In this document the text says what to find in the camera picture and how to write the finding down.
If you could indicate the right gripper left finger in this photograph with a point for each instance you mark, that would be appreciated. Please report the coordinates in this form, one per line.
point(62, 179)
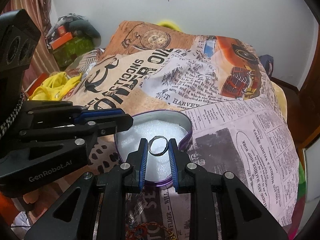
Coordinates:
point(93, 207)

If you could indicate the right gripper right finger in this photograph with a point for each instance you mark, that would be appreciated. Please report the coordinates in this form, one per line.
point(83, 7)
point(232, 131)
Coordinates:
point(222, 207)

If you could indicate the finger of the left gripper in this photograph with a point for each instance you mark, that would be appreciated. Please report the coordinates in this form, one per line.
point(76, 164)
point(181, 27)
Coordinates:
point(111, 124)
point(109, 114)

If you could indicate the yellow cloth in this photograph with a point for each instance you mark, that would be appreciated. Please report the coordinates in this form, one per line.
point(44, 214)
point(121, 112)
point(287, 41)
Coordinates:
point(55, 87)

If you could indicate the purple heart-shaped tin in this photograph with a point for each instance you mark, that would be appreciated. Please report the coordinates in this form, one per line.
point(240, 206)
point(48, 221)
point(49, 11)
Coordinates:
point(155, 142)

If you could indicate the green patterned box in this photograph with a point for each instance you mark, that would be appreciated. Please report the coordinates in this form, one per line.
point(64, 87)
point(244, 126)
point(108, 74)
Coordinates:
point(67, 53)

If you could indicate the newspaper print blanket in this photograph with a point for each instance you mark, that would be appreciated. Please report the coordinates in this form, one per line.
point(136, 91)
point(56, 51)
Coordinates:
point(157, 74)

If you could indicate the orange box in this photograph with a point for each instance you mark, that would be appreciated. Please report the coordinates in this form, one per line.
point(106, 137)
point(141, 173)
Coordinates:
point(61, 41)

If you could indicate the yellow-green cushion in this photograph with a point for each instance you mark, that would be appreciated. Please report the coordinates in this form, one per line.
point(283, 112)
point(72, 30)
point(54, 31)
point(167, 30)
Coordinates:
point(170, 25)

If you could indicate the brown wooden door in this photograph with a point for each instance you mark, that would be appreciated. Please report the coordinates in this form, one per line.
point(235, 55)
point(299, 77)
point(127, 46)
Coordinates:
point(303, 103)

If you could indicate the dark blue bag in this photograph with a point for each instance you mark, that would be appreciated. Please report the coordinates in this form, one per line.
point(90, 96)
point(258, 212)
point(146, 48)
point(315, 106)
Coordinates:
point(268, 63)

